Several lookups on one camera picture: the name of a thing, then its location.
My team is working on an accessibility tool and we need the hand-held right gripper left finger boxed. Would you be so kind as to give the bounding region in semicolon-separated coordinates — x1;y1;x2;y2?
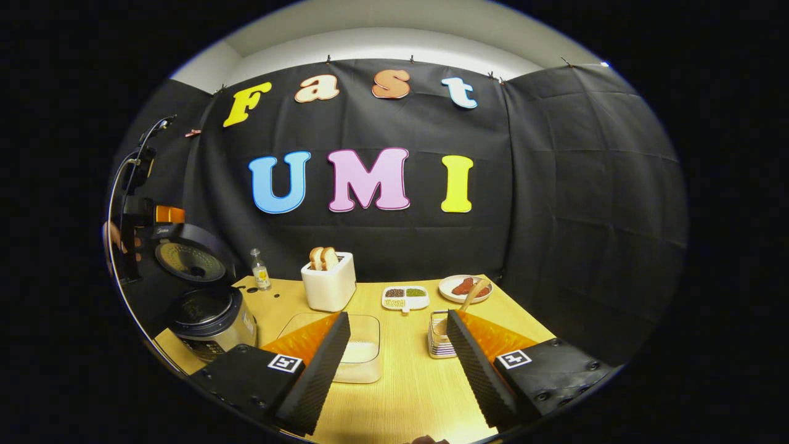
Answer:
188;311;352;437

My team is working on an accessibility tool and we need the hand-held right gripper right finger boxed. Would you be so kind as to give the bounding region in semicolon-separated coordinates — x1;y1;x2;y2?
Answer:
446;310;617;432

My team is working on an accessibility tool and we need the white rice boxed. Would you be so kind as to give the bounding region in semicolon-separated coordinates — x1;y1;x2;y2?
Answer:
339;341;378;364

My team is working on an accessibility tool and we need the metal wire chopstick holder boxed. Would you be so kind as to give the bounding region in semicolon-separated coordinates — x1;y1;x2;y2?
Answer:
427;310;460;360

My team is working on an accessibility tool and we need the clear plastic rice container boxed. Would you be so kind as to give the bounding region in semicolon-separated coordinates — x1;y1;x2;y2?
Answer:
277;313;383;384

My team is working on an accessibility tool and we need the wooden spoon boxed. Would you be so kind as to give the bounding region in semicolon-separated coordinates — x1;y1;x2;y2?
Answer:
436;279;492;337

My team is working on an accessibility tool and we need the dark grey rice cooker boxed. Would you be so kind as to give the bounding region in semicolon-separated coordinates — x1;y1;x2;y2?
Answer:
151;223;260;364

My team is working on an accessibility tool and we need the white toaster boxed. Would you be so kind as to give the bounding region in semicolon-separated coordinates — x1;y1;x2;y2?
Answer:
301;252;358;313

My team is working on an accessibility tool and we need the white round plate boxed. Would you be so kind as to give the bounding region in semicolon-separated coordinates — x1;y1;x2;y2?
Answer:
438;274;494;304

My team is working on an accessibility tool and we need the white divided bean dish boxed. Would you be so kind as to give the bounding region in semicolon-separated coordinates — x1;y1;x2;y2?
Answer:
381;285;430;314

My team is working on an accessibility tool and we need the small clear glass bottle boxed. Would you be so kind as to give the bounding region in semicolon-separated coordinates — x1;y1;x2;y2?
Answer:
250;248;272;290

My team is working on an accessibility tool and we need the thin black cable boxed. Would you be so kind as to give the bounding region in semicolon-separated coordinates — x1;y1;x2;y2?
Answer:
122;114;178;199

